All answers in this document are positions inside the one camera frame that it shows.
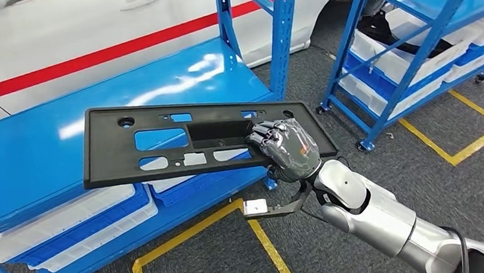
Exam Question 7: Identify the black part in bin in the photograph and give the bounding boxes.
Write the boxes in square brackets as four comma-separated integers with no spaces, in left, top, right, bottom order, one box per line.
[356,5,455,65]

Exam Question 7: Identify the large blue metal rack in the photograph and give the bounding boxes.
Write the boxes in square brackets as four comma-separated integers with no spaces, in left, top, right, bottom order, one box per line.
[0,0,325,273]

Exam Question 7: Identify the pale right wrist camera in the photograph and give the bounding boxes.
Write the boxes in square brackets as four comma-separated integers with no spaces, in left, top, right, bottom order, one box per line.
[240,180,319,221]

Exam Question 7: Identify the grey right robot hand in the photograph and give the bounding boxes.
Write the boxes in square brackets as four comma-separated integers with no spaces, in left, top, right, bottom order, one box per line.
[247,115,325,187]

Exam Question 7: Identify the white car with red stripe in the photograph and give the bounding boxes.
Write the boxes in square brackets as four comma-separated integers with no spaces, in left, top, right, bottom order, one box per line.
[0,0,400,126]

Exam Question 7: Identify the black plastic plate frame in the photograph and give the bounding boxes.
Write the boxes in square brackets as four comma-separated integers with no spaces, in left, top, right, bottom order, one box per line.
[76,86,341,191]

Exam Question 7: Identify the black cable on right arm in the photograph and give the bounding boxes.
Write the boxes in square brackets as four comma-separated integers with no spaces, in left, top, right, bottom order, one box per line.
[441,224,472,273]

